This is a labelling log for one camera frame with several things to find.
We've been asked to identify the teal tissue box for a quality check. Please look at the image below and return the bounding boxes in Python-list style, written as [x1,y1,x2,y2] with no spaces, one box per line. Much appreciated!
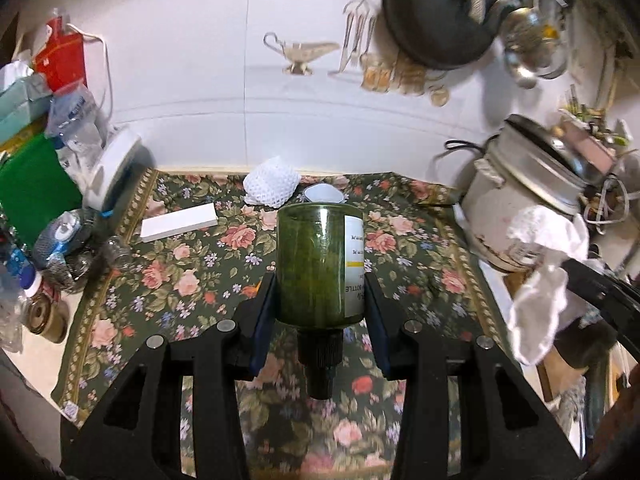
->
[0,72,53,146]

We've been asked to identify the white tissue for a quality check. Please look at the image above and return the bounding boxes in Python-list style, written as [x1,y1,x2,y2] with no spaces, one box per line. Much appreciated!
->
[506,204,591,366]

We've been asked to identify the metal strainer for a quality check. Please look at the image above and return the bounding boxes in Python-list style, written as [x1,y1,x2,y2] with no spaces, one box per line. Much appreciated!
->
[530,10,571,81]

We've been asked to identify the floral table cloth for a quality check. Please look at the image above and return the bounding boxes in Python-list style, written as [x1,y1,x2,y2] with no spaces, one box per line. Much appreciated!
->
[50,169,516,480]

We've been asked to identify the pink pot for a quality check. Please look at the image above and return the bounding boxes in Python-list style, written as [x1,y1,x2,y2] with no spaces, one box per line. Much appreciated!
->
[560,115,617,181]

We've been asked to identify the white rice cooker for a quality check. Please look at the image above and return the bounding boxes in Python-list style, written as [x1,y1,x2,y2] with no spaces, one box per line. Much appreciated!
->
[460,114,601,273]

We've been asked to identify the white foam fruit net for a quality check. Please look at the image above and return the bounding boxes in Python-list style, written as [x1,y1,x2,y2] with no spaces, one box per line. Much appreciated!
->
[243,156,301,207]

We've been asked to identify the white cup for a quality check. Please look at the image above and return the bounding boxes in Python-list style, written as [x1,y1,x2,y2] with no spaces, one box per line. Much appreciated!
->
[303,185,346,206]

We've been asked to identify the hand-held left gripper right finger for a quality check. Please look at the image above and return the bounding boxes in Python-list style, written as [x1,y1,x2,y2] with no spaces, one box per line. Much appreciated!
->
[364,271,586,480]

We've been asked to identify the small amber glass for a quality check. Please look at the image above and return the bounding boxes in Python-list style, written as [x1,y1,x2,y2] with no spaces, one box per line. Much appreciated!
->
[397,57,428,95]
[362,55,393,93]

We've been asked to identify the small brown jar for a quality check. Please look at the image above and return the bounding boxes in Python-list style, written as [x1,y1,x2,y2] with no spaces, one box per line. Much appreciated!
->
[25,292,68,343]

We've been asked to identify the green box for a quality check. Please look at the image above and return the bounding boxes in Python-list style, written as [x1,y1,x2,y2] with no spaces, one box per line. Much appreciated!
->
[0,132,83,251]

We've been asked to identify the white round lid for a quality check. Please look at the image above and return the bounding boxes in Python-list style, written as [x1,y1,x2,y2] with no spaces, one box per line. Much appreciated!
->
[82,127,143,211]

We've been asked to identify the white rectangular box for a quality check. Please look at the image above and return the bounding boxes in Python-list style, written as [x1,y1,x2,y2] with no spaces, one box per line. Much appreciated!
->
[140,204,218,243]

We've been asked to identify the metal gravy boat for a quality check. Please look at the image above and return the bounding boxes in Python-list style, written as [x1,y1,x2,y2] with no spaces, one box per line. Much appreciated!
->
[263,32,341,76]

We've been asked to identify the black power cord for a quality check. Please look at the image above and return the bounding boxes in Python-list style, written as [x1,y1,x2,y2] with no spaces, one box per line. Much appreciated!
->
[444,139,485,155]

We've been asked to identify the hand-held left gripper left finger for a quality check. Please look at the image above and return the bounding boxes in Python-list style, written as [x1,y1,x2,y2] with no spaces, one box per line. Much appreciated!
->
[60,272,278,480]

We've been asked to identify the clear bag with blue print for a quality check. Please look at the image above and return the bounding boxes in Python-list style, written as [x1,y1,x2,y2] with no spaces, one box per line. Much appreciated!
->
[45,82,108,156]

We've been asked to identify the red bag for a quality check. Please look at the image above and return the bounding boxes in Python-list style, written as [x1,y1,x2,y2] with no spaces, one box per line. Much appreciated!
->
[32,17,88,93]

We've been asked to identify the metal ladle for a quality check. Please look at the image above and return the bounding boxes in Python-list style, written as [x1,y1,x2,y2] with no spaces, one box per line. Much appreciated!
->
[502,0,543,88]

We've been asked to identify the black wok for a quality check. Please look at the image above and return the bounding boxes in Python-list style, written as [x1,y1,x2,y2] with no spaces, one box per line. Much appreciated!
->
[381,0,493,71]

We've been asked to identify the clear bottle with blue label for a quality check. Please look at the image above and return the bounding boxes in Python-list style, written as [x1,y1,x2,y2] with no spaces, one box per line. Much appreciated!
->
[32,207,101,291]

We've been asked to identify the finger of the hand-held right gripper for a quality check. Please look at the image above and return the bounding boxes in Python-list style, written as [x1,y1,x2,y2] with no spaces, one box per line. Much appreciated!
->
[562,258,640,313]
[597,312,640,363]

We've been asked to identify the green glass bottle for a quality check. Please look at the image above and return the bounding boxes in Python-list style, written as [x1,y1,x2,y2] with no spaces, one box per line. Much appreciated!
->
[276,201,366,401]

